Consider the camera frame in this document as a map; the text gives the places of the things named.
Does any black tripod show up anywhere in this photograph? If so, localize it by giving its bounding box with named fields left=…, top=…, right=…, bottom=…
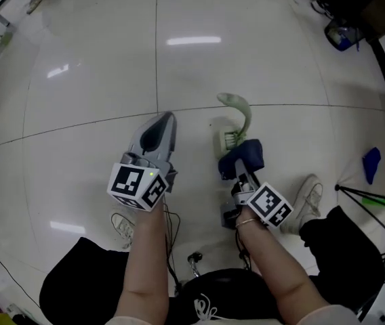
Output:
left=333, top=182, right=385, bottom=223

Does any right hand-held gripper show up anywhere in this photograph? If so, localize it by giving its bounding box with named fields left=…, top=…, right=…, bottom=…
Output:
left=220, top=159, right=295, bottom=230

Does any metal hook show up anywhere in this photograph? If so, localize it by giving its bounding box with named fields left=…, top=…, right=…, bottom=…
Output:
left=186, top=251, right=203, bottom=278

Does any person's left black trouser leg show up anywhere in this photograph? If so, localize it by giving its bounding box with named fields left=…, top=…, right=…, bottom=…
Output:
left=39, top=236, right=131, bottom=325

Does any dark blue cloth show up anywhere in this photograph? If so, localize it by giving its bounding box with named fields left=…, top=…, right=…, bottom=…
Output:
left=217, top=138, right=266, bottom=181

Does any green toilet brush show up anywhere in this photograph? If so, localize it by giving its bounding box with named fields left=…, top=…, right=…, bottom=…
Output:
left=216, top=92, right=253, bottom=159

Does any bright blue rag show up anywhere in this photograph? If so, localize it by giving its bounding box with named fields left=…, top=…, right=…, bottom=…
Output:
left=362, top=146, right=382, bottom=186

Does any person's black top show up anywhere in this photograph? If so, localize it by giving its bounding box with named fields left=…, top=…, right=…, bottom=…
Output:
left=168, top=267, right=283, bottom=325

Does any thin wrist bracelet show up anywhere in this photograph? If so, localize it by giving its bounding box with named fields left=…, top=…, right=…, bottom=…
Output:
left=235, top=217, right=258, bottom=229

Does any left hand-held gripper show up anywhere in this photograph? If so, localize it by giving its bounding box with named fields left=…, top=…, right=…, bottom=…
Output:
left=106, top=111, right=180, bottom=213

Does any person's left forearm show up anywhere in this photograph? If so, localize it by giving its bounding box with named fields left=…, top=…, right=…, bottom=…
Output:
left=110, top=200, right=177, bottom=325

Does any person's black trouser leg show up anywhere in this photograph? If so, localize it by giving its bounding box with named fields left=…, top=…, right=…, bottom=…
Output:
left=39, top=236, right=131, bottom=325
left=298, top=205, right=385, bottom=313

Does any person's white shoe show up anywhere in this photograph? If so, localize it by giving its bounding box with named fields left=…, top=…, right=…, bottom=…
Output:
left=279, top=173, right=324, bottom=236
left=110, top=211, right=136, bottom=251

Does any person's left white shoe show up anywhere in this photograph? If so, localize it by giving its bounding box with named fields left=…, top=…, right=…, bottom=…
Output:
left=110, top=211, right=136, bottom=251

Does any person's right forearm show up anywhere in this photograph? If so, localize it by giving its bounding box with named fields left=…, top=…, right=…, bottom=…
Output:
left=235, top=207, right=336, bottom=322

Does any person's right white shoe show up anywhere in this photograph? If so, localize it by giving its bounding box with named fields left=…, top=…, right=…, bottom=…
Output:
left=279, top=173, right=324, bottom=236

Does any white drawstring cord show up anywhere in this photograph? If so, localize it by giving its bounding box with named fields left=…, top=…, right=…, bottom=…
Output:
left=194, top=292, right=229, bottom=324

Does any green plastic stick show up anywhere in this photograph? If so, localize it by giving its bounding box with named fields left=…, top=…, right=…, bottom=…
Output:
left=361, top=197, right=385, bottom=209

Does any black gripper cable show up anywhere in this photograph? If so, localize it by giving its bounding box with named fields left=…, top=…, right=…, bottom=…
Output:
left=234, top=227, right=263, bottom=276
left=163, top=202, right=183, bottom=289

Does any blue plastic bag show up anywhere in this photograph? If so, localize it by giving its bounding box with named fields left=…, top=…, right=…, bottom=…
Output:
left=324, top=18, right=363, bottom=51

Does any person's right black trouser leg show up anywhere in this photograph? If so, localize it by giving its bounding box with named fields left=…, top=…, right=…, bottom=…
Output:
left=298, top=205, right=385, bottom=313

